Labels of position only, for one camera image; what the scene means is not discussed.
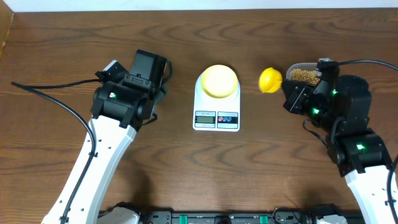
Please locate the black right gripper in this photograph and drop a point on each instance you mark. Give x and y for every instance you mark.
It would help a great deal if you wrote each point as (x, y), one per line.
(292, 101)

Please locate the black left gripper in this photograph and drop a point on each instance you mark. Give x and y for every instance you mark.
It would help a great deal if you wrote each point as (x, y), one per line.
(159, 92)

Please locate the yellow measuring scoop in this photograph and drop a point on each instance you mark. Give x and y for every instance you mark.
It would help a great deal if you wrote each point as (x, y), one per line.
(270, 80)

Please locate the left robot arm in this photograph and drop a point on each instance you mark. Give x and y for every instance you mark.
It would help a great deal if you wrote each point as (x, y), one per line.
(123, 103)

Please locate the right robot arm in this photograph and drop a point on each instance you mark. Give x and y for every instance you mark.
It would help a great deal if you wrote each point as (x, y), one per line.
(341, 108)

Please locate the white digital kitchen scale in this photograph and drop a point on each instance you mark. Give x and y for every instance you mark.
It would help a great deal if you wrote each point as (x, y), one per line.
(216, 114)

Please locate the pale yellow bowl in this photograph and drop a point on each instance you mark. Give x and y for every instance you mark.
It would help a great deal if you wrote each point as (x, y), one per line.
(219, 81)

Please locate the pile of soybeans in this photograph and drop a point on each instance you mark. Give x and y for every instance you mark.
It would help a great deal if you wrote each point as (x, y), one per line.
(308, 76)

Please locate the clear plastic container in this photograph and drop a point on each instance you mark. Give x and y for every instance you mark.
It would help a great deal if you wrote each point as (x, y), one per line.
(303, 66)

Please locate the wooden panel at left edge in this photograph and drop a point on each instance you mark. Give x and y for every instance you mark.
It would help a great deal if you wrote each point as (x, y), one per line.
(6, 19)

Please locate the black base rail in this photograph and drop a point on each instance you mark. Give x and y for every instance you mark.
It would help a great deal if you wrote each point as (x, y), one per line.
(329, 213)

